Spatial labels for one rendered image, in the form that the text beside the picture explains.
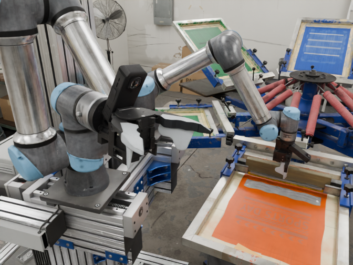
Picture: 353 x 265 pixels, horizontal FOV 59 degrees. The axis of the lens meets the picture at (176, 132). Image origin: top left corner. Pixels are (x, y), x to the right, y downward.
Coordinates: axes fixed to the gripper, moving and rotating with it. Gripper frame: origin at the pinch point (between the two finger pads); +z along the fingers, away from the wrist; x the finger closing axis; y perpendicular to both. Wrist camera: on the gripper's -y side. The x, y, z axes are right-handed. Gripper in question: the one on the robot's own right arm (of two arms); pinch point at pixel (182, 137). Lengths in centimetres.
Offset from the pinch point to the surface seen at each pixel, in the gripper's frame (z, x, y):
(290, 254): 0, -71, 63
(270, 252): -6, -67, 64
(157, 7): -429, -399, -31
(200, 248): -26, -49, 65
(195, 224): -34, -55, 62
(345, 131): -17, -176, 39
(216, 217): -33, -68, 63
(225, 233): -25, -63, 64
